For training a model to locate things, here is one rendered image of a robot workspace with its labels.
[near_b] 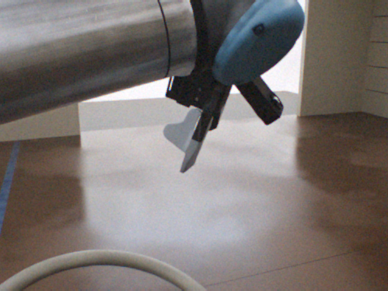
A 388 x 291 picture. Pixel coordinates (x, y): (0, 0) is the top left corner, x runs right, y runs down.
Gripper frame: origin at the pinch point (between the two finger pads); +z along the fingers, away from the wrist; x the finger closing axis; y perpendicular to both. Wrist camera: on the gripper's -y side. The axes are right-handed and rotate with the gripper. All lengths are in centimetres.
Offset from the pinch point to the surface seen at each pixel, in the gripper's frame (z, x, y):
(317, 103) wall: 254, -752, -108
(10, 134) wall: 358, -390, 350
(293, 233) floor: 183, -224, -73
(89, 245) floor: 223, -153, 81
